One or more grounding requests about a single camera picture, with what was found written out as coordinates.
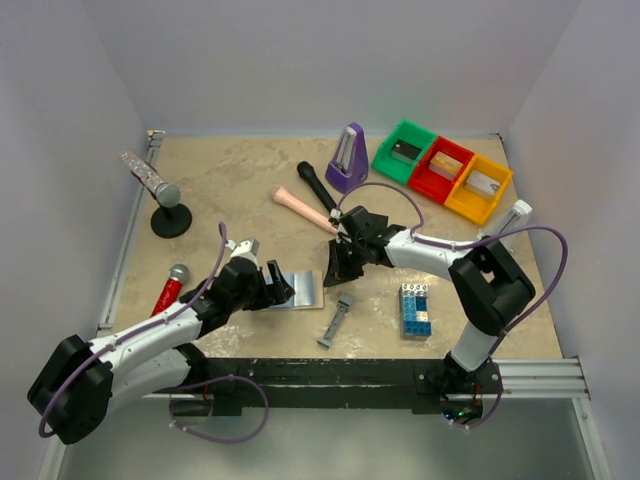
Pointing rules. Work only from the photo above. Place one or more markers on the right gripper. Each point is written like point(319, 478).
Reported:
point(347, 257)

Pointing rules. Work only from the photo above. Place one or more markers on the glitter microphone on stand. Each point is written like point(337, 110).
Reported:
point(166, 194)

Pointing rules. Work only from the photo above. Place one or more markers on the purple metronome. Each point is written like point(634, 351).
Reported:
point(349, 166)

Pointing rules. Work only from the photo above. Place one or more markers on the green storage bin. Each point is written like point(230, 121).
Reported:
point(410, 132)

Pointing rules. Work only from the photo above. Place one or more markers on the tan card in red bin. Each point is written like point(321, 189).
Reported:
point(445, 166)

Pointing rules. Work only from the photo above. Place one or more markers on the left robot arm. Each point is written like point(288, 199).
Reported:
point(82, 381)

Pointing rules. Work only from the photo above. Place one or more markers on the white card in yellow bin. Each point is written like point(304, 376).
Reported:
point(482, 185)

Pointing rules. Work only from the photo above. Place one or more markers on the yellow storage bin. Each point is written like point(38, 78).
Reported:
point(471, 206)

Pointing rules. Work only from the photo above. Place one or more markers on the red storage bin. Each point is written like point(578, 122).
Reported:
point(431, 185)

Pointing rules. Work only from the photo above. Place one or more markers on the grey truss beam piece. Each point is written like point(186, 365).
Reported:
point(343, 305)

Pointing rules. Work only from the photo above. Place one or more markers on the blue toy brick block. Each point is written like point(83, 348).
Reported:
point(413, 304)

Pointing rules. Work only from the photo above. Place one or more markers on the beige card holder wallet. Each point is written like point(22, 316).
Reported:
point(308, 291)

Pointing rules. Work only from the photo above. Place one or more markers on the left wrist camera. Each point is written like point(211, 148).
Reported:
point(247, 249)

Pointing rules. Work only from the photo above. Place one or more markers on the aluminium frame rail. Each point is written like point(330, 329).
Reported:
point(107, 317)

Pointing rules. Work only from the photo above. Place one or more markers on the white metronome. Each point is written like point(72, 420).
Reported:
point(517, 216)

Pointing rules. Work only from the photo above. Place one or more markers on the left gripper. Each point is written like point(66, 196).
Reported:
point(270, 288)

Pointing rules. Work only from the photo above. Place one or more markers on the black microphone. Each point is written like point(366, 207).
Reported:
point(307, 173)

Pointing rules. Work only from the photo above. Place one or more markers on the pink microphone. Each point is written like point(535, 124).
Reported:
point(282, 196)

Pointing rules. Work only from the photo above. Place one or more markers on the red glitter microphone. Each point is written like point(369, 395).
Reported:
point(178, 275)

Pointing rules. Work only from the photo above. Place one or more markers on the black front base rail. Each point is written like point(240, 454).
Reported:
point(422, 386)

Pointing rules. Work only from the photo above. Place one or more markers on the black round microphone stand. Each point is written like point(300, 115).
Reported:
point(169, 223)

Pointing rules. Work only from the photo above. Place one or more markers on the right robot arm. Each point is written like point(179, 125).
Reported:
point(492, 288)

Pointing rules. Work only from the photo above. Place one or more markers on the black card in green bin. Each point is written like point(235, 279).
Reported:
point(405, 152)

